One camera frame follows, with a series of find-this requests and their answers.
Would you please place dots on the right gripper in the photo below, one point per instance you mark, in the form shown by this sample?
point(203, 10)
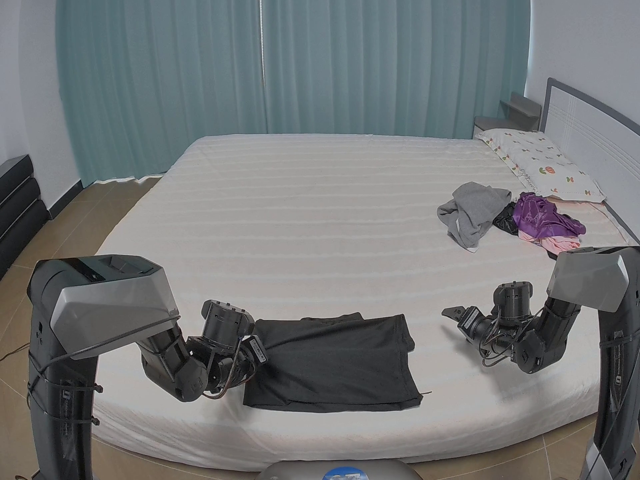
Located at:
point(475, 325)

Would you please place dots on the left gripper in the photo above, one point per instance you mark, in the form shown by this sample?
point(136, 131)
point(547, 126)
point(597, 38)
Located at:
point(245, 360)

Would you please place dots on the black T-shirt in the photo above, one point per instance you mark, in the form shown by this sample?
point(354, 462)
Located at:
point(340, 363)

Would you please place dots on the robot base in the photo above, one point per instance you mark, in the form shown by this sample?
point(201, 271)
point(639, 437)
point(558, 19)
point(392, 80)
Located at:
point(337, 470)

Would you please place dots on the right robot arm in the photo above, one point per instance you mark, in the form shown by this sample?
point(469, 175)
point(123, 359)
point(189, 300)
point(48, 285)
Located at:
point(590, 298)

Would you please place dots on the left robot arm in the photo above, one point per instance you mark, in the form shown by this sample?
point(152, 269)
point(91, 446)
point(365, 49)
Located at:
point(100, 318)

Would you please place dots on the bed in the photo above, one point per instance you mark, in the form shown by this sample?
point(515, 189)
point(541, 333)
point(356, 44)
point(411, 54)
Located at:
point(300, 228)

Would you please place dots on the grey garment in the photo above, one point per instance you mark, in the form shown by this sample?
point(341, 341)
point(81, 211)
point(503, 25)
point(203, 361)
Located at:
point(472, 213)

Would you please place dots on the black shiny garment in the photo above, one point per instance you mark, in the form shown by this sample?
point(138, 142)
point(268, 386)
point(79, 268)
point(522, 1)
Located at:
point(506, 220)

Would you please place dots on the pink garment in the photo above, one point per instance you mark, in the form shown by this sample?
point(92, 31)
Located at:
point(555, 242)

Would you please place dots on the purple satin garment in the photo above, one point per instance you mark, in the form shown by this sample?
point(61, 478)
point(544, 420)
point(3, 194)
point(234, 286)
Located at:
point(542, 215)

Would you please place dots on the white printed pillow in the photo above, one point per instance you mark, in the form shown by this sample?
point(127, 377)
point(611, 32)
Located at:
point(542, 165)

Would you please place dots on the grey bedside table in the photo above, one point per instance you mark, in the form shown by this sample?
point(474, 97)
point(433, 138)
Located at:
point(515, 113)

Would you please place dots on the blue-green curtain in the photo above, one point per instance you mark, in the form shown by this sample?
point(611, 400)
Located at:
point(160, 68)
point(395, 53)

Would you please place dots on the black chest of drawers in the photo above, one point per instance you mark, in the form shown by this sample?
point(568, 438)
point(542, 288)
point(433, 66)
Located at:
point(17, 203)

